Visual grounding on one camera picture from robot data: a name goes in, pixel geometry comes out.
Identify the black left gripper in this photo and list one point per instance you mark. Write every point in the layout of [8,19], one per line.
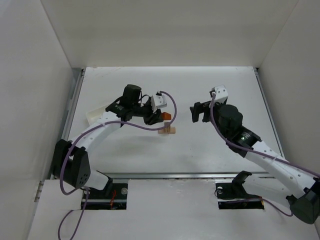
[152,116]

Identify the right aluminium rail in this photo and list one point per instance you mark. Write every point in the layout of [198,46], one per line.
[275,132]

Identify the aluminium rail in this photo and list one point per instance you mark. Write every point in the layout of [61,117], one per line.
[172,175]
[275,132]
[71,104]

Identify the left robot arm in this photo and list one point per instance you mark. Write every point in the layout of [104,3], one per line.
[71,163]

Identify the orange triangular wood block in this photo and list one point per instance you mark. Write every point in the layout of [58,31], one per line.
[166,116]

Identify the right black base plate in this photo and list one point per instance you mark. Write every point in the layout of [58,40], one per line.
[225,192]

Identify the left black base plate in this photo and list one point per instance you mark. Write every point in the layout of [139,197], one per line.
[117,192]

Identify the left aluminium rail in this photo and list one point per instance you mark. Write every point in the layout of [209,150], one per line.
[71,104]

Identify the dark striped wood block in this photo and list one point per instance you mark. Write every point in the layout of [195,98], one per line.
[167,128]

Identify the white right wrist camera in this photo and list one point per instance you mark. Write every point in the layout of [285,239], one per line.
[219,94]

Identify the white plastic tray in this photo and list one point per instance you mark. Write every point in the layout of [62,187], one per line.
[93,115]

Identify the front aluminium rail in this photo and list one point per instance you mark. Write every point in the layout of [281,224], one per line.
[172,175]

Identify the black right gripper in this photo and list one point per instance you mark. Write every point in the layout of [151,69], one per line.
[204,112]

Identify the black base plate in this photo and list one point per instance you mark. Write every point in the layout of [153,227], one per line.
[225,192]
[117,192]

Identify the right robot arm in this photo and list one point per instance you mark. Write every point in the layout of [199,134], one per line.
[292,186]

